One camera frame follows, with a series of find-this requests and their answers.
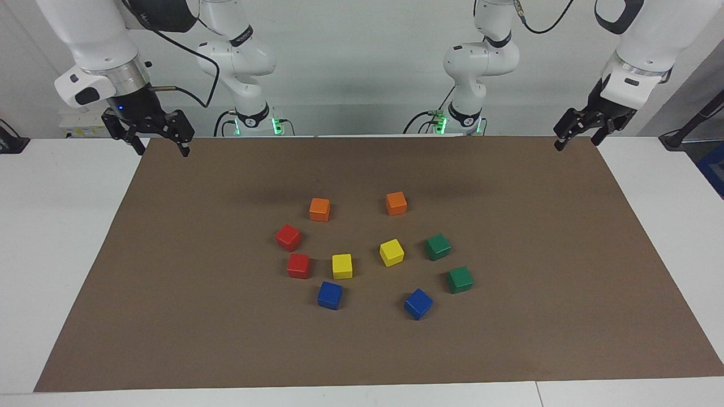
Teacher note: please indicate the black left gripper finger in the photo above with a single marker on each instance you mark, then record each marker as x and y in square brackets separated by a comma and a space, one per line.
[606, 131]
[568, 125]

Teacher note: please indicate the blue wooden cube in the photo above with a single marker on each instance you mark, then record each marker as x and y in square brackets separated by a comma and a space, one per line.
[330, 295]
[418, 304]

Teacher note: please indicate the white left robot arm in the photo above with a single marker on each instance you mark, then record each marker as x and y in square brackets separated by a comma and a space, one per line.
[481, 62]

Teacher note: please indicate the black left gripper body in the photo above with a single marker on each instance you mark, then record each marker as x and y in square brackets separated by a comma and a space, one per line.
[608, 112]

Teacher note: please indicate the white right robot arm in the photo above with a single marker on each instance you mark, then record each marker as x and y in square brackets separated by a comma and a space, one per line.
[96, 34]

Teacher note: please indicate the blue box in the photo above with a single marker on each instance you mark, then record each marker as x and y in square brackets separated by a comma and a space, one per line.
[714, 169]

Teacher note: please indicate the red wooden cube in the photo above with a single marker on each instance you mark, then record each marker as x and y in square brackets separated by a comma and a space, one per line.
[298, 265]
[288, 237]

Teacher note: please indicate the yellow wooden cube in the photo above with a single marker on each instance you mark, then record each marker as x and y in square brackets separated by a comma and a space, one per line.
[342, 266]
[391, 252]

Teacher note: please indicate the black clamp object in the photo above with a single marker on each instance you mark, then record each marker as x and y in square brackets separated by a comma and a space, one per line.
[11, 141]

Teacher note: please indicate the brown table mat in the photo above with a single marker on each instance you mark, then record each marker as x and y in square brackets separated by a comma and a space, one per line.
[362, 339]

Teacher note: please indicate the green wooden cube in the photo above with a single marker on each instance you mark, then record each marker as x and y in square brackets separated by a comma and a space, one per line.
[460, 279]
[438, 247]

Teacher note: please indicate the black stand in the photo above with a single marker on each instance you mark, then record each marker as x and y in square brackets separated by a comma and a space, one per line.
[693, 121]

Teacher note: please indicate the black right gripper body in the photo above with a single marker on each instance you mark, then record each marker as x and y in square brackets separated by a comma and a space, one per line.
[138, 107]

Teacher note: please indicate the orange wooden cube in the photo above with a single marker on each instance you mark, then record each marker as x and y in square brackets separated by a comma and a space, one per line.
[396, 203]
[319, 209]

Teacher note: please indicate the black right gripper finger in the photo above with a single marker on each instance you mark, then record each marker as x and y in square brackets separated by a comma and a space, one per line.
[182, 125]
[113, 127]

